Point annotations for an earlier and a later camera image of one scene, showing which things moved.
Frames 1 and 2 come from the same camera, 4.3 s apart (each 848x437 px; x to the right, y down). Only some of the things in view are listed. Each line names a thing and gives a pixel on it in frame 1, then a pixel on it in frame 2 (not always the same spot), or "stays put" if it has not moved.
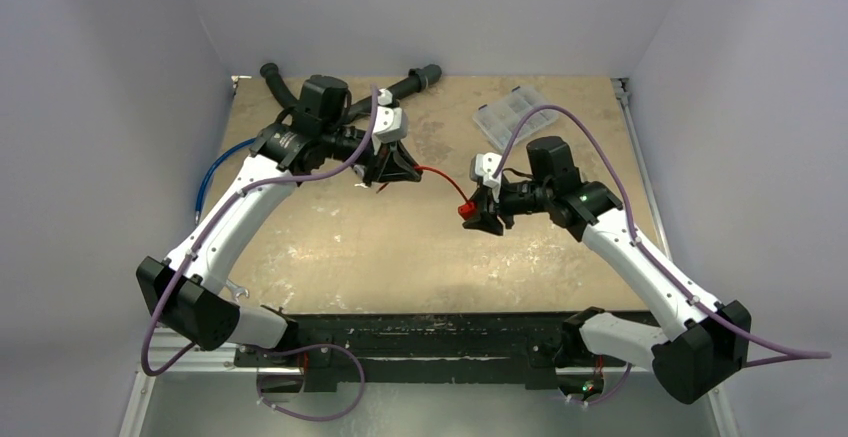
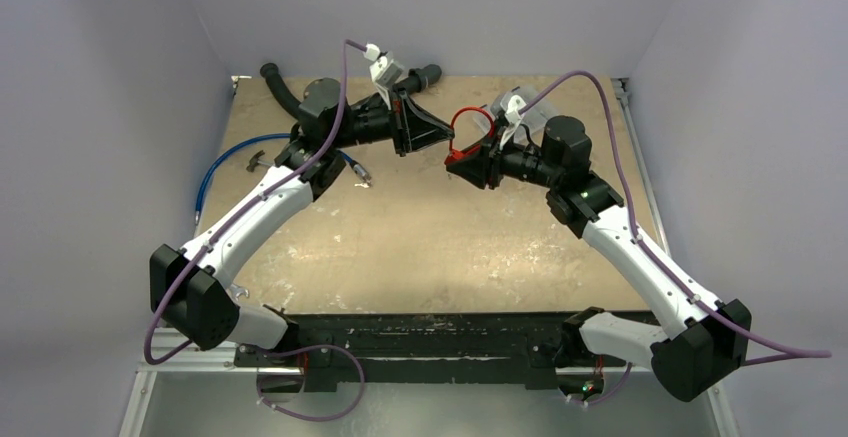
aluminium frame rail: (164, 345) stays put
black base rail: (414, 350) stays put
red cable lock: (467, 210) -> (459, 155)
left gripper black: (392, 163) -> (413, 127)
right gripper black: (499, 201) -> (494, 163)
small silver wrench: (237, 290) stays put
